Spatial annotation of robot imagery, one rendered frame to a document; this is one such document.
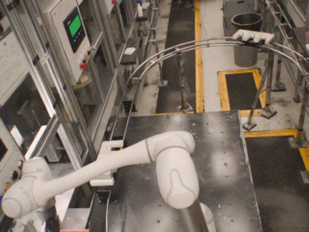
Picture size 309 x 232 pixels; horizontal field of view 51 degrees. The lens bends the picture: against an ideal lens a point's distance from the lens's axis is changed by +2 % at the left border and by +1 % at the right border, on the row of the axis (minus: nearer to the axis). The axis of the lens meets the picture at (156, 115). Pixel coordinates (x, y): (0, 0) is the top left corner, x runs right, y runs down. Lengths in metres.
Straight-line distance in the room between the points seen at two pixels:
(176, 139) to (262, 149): 2.14
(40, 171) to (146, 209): 0.88
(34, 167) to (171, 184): 0.57
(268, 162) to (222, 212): 1.29
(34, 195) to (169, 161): 0.48
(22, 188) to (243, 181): 1.37
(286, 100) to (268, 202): 1.46
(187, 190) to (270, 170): 2.09
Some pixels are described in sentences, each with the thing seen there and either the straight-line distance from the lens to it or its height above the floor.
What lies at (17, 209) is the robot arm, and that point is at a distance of 1.21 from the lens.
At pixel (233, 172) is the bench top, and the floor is 0.68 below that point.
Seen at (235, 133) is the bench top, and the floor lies 0.68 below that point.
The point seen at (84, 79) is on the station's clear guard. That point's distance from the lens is 2.26.
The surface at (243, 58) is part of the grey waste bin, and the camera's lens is 4.48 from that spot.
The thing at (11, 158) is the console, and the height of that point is 1.48.
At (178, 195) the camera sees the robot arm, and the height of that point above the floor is 1.47.
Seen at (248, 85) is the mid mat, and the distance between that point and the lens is 4.16.
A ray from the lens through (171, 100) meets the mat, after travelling 3.98.
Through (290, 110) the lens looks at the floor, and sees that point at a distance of 3.81.
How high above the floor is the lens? 2.32
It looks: 38 degrees down
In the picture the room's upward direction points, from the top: 11 degrees counter-clockwise
